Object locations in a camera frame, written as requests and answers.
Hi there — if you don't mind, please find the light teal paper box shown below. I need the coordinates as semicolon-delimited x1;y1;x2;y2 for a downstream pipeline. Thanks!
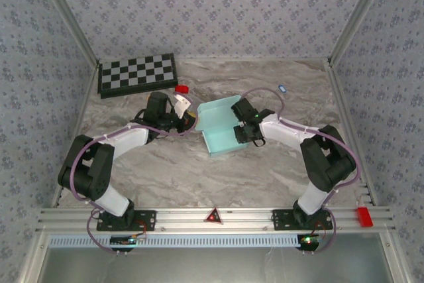
197;95;252;157

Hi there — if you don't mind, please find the black grey chessboard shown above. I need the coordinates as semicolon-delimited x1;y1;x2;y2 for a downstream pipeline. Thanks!
97;52;178;100

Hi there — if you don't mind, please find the red triangle marker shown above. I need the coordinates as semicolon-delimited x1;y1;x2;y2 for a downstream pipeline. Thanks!
203;207;223;224

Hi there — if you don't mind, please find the shiny metal sheet panel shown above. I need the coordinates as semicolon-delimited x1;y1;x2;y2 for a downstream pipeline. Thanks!
42;246;392;283

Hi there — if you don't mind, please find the red plastic block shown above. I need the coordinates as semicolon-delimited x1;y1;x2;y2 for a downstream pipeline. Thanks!
354;207;374;229

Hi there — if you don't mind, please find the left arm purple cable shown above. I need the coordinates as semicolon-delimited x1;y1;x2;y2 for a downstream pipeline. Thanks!
86;91;199;256

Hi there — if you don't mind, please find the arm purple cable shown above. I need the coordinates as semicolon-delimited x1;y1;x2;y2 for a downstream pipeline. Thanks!
242;87;361;256
86;91;199;256

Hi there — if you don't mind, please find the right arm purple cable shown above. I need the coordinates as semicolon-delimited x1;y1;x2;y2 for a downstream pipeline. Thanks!
242;87;361;256

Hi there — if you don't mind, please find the aluminium side rail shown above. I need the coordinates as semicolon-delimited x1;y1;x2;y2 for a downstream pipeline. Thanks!
50;60;102;209
325;59;379;207

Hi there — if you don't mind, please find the aluminium cross rail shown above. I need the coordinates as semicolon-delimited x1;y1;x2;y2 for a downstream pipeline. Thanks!
35;206;397;233

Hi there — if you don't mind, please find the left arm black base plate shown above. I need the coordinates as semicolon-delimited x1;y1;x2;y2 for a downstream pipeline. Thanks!
96;209;157;232

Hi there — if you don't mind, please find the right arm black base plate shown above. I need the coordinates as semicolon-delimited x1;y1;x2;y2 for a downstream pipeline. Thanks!
272;209;333;232

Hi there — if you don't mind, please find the grey slotted cable duct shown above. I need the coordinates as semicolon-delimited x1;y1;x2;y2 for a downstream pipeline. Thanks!
48;233;301;249

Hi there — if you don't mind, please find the aluminium corner post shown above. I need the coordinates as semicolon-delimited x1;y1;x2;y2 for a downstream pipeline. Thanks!
327;0;397;67
32;0;102;67

